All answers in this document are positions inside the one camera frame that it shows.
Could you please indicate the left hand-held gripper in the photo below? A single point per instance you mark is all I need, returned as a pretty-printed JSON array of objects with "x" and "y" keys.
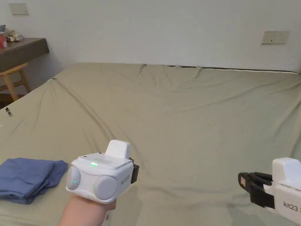
[{"x": 98, "y": 174}]

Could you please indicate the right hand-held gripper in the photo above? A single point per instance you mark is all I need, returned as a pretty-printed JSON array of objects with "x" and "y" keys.
[{"x": 287, "y": 195}]

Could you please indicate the person's left forearm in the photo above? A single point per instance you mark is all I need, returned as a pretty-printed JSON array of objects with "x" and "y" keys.
[{"x": 80, "y": 219}]

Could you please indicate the person's left hand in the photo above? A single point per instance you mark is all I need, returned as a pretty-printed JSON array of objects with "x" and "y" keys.
[{"x": 94, "y": 208}]

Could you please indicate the folded blue garment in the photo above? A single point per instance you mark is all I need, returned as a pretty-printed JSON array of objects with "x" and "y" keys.
[{"x": 28, "y": 179}]

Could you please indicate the bed with pale green sheet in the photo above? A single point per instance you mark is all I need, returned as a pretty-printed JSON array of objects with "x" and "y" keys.
[{"x": 176, "y": 117}]

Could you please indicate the dark wooden desk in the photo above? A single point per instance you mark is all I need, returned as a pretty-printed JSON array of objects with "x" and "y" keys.
[{"x": 25, "y": 50}]

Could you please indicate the beige wall socket plate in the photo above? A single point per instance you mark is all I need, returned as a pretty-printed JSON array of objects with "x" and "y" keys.
[{"x": 275, "y": 37}]

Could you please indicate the white wall switch plate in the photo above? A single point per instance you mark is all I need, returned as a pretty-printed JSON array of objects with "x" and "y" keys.
[{"x": 18, "y": 9}]

